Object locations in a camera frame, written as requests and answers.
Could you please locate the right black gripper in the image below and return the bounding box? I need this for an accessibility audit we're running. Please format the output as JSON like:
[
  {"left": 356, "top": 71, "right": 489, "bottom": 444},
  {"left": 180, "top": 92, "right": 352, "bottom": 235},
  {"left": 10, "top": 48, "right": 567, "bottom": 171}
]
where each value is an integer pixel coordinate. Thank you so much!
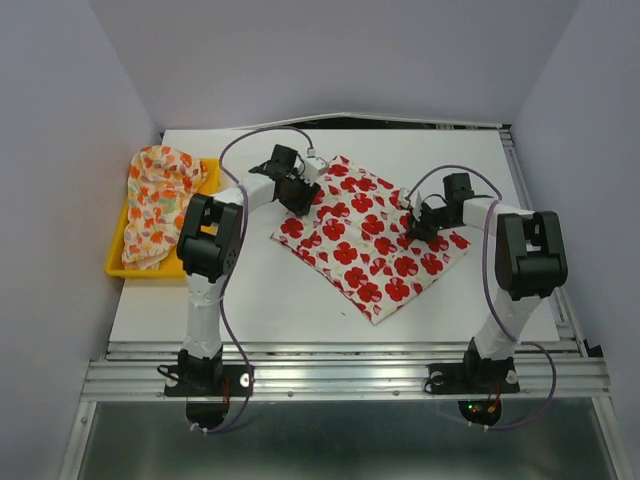
[{"left": 403, "top": 201, "right": 458, "bottom": 242}]

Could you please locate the white red poppy skirt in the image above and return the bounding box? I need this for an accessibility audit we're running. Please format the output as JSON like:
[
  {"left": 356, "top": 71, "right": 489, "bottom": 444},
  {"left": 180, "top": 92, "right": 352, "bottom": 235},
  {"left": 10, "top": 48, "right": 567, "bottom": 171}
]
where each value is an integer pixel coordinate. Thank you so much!
[{"left": 271, "top": 156, "right": 471, "bottom": 324}]

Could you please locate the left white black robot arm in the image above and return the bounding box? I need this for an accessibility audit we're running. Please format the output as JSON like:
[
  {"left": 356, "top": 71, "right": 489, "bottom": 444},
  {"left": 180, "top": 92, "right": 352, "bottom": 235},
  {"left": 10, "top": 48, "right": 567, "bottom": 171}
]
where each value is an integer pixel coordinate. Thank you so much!
[{"left": 174, "top": 145, "right": 329, "bottom": 394}]

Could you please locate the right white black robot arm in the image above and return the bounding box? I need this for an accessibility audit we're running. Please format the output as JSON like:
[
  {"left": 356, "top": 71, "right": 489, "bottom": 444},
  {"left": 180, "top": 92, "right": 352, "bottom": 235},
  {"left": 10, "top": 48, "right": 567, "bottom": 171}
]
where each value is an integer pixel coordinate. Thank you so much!
[{"left": 399, "top": 168, "right": 568, "bottom": 395}]

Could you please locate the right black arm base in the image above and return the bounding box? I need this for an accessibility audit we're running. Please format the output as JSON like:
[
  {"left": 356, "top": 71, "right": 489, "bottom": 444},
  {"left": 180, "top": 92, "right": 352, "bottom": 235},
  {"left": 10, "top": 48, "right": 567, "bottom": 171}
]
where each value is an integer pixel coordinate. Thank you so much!
[{"left": 427, "top": 361, "right": 520, "bottom": 396}]

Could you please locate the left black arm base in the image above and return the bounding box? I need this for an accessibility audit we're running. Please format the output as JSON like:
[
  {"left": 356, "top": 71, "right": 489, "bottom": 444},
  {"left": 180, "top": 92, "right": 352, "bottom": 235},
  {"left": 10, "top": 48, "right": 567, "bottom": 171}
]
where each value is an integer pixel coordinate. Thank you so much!
[{"left": 157, "top": 364, "right": 254, "bottom": 398}]

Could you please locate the orange floral skirt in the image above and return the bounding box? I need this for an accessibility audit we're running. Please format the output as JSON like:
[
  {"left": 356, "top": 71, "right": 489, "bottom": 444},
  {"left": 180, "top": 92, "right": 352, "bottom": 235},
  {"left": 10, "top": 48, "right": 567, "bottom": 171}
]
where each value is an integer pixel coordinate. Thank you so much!
[{"left": 121, "top": 145, "right": 208, "bottom": 271}]

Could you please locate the yellow plastic tray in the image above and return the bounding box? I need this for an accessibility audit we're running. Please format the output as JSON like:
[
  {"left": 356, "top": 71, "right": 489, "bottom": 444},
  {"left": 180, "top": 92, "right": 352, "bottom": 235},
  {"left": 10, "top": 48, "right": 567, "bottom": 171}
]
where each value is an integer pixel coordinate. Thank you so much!
[{"left": 105, "top": 158, "right": 221, "bottom": 280}]

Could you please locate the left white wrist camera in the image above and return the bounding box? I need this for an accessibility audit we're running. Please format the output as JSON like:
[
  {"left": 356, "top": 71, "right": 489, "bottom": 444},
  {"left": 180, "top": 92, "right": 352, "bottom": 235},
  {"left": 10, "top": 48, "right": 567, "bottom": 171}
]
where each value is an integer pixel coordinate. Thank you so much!
[{"left": 298, "top": 156, "right": 329, "bottom": 184}]

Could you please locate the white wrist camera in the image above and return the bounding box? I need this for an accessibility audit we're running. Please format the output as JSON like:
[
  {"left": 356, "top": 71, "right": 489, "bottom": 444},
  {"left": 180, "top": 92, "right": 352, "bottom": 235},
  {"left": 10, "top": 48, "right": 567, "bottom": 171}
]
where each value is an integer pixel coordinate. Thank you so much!
[
  {"left": 398, "top": 188, "right": 423, "bottom": 217},
  {"left": 298, "top": 156, "right": 329, "bottom": 184}
]

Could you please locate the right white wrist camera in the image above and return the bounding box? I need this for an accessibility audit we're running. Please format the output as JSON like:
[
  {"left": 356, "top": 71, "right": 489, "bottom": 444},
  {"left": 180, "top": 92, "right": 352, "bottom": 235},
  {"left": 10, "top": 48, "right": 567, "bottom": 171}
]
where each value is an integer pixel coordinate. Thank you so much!
[{"left": 398, "top": 188, "right": 423, "bottom": 217}]

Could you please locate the aluminium frame rail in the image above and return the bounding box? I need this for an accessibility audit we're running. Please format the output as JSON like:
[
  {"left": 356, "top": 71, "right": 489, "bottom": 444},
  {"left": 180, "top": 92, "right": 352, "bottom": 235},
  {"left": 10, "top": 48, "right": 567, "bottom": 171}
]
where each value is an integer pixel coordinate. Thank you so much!
[{"left": 81, "top": 341, "right": 611, "bottom": 402}]

